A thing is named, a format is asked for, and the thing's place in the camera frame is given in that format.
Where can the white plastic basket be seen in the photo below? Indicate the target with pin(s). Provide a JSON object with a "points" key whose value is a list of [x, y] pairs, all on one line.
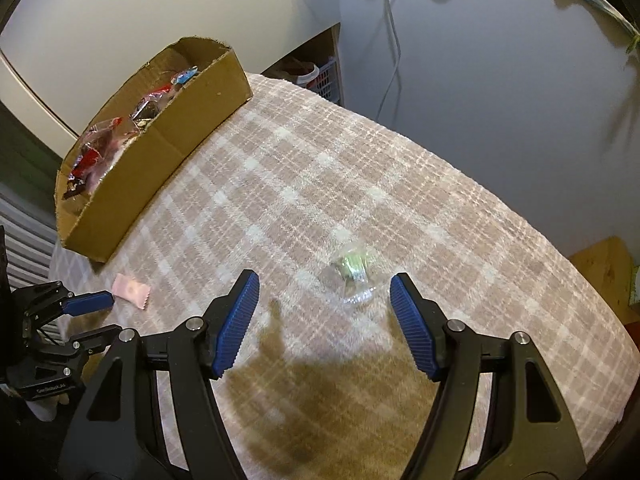
{"points": [[327, 82]]}

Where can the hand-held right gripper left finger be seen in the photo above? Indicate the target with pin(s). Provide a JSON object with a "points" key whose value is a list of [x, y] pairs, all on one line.
{"points": [[235, 325]]}

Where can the brown cardboard box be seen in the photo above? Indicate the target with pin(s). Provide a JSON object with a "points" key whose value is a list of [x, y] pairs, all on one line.
{"points": [[150, 160]]}

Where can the pink snack packet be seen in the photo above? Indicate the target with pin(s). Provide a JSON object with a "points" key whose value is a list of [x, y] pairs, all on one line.
{"points": [[131, 291]]}

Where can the grey slatted panel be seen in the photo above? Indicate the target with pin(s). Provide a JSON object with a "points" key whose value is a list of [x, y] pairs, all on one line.
{"points": [[22, 240]]}

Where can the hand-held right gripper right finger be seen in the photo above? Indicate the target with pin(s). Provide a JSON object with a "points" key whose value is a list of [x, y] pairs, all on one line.
{"points": [[412, 325]]}

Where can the pile of mixed wrappers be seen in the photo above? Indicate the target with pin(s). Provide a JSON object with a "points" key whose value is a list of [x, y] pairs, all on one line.
{"points": [[107, 145]]}

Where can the clear green candy packet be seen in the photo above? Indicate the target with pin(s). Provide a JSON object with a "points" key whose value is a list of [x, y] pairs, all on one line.
{"points": [[352, 267]]}

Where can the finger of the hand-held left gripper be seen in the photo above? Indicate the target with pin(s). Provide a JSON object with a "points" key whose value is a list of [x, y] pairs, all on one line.
{"points": [[92, 303], [95, 339]]}

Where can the wooden board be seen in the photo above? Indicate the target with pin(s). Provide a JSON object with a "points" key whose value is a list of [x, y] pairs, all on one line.
{"points": [[600, 265]]}

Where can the red brown bag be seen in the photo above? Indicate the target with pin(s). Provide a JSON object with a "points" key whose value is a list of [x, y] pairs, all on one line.
{"points": [[297, 67]]}

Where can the plaid blanket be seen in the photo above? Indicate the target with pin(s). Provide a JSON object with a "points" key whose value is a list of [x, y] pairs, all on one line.
{"points": [[400, 185]]}

